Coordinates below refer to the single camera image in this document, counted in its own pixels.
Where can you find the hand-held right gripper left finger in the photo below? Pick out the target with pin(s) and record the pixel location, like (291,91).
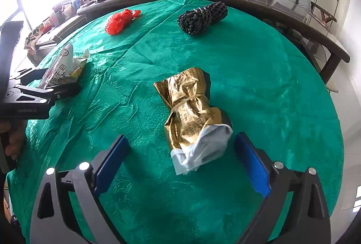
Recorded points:
(111,165)

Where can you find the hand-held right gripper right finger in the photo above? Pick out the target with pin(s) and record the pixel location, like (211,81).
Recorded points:
(253,168)

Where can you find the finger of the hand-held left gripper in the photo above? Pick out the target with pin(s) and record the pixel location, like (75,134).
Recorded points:
(32,77)
(66,90)

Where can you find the white printed snack packet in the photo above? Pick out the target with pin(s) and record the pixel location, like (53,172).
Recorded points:
(59,66)

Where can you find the gold foil bag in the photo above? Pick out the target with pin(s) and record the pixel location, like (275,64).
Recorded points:
(189,108)

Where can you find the person's left hand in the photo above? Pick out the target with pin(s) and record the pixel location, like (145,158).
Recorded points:
(17,142)

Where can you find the yellow crumpled wrapper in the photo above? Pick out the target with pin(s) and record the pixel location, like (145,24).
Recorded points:
(79,63)

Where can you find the low side cabinet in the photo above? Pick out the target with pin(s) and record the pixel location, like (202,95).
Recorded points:
(48,38)

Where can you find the red plastic bag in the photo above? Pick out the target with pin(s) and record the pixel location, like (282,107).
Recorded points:
(120,21)

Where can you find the green tablecloth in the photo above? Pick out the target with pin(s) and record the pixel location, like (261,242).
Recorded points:
(253,77)

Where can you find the black beaded bundle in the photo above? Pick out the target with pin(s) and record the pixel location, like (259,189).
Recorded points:
(201,17)

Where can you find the wooden chair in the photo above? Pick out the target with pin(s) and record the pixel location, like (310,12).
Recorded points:
(324,12)

